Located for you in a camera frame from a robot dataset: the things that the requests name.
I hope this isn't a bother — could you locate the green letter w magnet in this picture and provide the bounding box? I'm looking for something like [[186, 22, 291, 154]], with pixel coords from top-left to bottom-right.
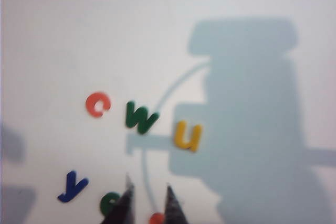
[[125, 100, 160, 135]]

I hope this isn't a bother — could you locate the red letter c magnet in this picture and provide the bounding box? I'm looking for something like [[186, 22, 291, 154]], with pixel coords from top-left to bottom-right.
[[85, 91, 111, 118]]

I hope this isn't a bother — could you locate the blue letter y magnet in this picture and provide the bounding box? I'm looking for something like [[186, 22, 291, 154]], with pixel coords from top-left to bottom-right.
[[57, 170, 90, 204]]

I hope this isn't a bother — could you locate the yellow letter u magnet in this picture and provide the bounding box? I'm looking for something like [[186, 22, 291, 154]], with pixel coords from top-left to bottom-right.
[[173, 120, 203, 153]]

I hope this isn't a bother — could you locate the red letter s magnet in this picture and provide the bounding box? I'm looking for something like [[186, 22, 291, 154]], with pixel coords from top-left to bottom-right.
[[149, 211, 166, 224]]

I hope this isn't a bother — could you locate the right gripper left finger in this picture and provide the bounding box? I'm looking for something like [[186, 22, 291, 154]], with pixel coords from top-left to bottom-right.
[[100, 173, 136, 224]]

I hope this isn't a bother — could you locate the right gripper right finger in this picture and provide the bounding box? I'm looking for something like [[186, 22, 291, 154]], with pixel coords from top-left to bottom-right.
[[163, 183, 190, 224]]

